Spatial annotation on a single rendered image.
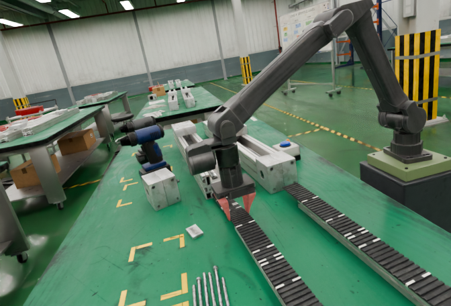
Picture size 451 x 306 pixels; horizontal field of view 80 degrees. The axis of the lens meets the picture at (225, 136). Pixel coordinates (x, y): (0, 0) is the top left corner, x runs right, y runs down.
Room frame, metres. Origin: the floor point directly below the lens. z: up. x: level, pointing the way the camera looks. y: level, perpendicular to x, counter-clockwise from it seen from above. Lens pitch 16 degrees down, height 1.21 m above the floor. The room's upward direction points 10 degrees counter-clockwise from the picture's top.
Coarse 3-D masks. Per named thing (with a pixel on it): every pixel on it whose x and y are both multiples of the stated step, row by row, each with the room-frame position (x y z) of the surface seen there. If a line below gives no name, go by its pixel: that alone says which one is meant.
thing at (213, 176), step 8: (192, 136) 1.33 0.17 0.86; (184, 144) 1.19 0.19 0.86; (184, 152) 1.17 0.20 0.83; (216, 160) 0.91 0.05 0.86; (216, 168) 0.90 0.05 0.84; (200, 176) 0.82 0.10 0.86; (208, 176) 0.81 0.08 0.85; (216, 176) 0.85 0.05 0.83; (200, 184) 0.86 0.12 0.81; (208, 184) 0.80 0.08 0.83; (208, 192) 0.80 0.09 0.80
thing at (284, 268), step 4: (284, 264) 0.42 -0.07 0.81; (288, 264) 0.42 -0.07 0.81; (272, 268) 0.42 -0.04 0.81; (276, 268) 0.42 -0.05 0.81; (280, 268) 0.42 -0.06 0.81; (284, 268) 0.41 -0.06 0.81; (288, 268) 0.41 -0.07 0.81; (292, 268) 0.41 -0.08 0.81; (268, 272) 0.41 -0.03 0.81; (272, 272) 0.41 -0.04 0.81; (276, 272) 0.41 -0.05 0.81; (280, 272) 0.41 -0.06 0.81; (268, 276) 0.40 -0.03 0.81; (272, 276) 0.40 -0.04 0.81
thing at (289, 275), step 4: (284, 272) 0.41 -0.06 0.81; (288, 272) 0.40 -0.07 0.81; (292, 272) 0.40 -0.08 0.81; (296, 272) 0.40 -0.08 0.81; (276, 276) 0.40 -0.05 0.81; (280, 276) 0.40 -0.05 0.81; (284, 276) 0.40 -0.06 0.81; (288, 276) 0.39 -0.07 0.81; (292, 276) 0.39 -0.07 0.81; (296, 276) 0.39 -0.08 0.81; (272, 280) 0.39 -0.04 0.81; (276, 280) 0.39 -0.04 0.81; (280, 280) 0.39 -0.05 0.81; (284, 280) 0.39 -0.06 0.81; (288, 280) 0.39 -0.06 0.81; (272, 284) 0.39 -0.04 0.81; (276, 284) 0.38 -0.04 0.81; (280, 284) 0.38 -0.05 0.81
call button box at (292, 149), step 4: (292, 144) 1.00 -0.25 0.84; (296, 144) 0.99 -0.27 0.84; (272, 148) 1.03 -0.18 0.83; (276, 148) 1.00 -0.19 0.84; (280, 148) 0.98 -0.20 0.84; (284, 148) 0.97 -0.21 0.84; (288, 148) 0.97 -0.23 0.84; (292, 148) 0.97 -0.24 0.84; (296, 148) 0.97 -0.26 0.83; (288, 152) 0.96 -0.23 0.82; (292, 152) 0.97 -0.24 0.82; (296, 152) 0.97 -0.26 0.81; (296, 156) 0.97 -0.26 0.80; (300, 156) 0.98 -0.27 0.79; (296, 160) 0.97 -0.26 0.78
